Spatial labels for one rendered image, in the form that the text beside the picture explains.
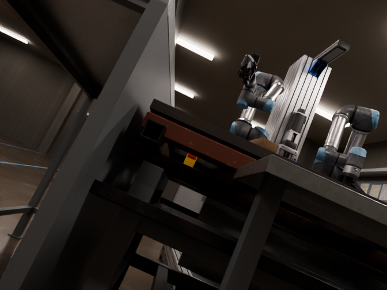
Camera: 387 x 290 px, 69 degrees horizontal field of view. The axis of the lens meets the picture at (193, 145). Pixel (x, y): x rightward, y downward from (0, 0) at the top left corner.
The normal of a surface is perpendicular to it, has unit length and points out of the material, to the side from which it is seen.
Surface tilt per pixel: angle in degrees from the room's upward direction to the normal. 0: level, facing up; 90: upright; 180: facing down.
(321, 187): 90
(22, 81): 90
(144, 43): 90
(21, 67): 90
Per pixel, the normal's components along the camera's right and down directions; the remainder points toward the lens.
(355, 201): 0.07, -0.16
